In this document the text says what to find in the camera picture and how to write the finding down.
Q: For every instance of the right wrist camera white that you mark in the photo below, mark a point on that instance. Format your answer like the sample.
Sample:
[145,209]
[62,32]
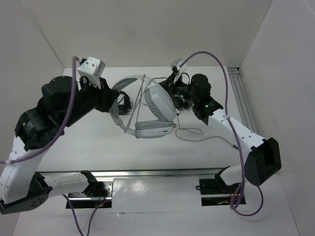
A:
[178,67]

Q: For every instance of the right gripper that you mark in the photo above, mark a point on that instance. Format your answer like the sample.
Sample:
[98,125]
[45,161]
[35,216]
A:
[169,83]

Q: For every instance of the aluminium rail front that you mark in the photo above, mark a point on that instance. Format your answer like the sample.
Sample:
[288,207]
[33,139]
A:
[208,172]

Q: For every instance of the black headphones left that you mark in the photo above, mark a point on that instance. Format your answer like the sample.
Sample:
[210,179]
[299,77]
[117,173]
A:
[124,104]

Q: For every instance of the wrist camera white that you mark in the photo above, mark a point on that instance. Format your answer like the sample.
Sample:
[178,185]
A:
[92,69]
[178,67]

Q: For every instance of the aluminium rail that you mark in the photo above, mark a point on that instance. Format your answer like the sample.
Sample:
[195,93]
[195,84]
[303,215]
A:
[241,99]
[208,172]

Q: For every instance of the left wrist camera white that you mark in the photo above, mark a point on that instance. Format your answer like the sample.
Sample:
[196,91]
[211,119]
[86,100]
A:
[92,69]

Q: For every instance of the aluminium rail right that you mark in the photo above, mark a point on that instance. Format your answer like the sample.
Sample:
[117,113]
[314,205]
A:
[241,99]

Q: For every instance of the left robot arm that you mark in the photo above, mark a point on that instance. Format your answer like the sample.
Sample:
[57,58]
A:
[22,187]

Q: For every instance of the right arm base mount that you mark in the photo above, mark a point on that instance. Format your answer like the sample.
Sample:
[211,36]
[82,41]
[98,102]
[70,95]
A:
[215,194]

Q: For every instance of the white grey headphones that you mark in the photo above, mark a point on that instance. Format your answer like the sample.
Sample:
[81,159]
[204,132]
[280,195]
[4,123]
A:
[158,101]

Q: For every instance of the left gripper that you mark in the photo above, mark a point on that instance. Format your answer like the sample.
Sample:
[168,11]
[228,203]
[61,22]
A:
[106,95]

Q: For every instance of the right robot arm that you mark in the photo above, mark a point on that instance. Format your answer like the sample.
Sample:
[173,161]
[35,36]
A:
[261,157]

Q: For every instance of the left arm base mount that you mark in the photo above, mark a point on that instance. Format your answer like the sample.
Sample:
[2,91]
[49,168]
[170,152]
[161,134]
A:
[101,197]

